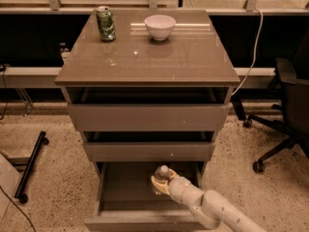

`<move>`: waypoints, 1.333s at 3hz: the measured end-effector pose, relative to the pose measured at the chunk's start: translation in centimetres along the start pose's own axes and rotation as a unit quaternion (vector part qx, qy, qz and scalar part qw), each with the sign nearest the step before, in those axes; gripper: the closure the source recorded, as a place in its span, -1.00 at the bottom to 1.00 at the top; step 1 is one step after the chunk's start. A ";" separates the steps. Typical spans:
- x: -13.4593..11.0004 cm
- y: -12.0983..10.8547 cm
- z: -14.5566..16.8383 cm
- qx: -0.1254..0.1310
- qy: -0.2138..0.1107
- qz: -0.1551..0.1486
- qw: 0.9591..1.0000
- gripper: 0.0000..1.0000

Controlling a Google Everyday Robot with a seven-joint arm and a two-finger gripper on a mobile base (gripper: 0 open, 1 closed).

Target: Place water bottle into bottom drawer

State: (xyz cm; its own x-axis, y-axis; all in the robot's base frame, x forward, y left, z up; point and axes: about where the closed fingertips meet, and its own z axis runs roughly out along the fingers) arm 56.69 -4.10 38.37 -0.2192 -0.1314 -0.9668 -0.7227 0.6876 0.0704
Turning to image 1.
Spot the green soda can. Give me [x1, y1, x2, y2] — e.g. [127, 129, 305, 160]
[96, 6, 116, 42]

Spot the grey drawer cabinet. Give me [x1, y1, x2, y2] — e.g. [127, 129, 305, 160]
[54, 9, 241, 232]

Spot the grey drawer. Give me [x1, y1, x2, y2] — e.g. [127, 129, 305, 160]
[84, 131, 216, 162]
[66, 87, 231, 132]
[84, 161, 203, 232]

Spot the white cable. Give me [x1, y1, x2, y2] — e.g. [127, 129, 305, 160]
[231, 9, 265, 97]

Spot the black floor cable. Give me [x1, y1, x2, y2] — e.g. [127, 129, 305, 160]
[0, 183, 38, 232]

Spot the grey top drawer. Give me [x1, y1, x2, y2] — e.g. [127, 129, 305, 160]
[66, 87, 231, 132]

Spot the grey bottom drawer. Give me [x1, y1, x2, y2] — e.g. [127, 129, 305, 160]
[84, 161, 203, 232]

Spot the grey middle drawer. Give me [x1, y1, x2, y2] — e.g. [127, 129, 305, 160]
[84, 131, 216, 162]

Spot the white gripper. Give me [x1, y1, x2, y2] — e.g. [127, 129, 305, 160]
[151, 168, 204, 207]

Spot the grey window ledge rail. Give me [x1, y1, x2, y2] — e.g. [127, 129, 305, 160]
[0, 67, 274, 89]

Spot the clear plastic water bottle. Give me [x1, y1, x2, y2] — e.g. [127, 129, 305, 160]
[152, 165, 170, 182]

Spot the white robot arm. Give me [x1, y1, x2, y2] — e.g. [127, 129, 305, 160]
[151, 165, 266, 232]

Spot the white bowl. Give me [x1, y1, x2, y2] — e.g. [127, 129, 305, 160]
[144, 14, 176, 41]

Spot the black office chair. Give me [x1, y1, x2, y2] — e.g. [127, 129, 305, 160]
[231, 32, 309, 173]

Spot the black wheeled stand leg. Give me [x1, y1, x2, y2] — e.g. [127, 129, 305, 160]
[14, 131, 49, 204]

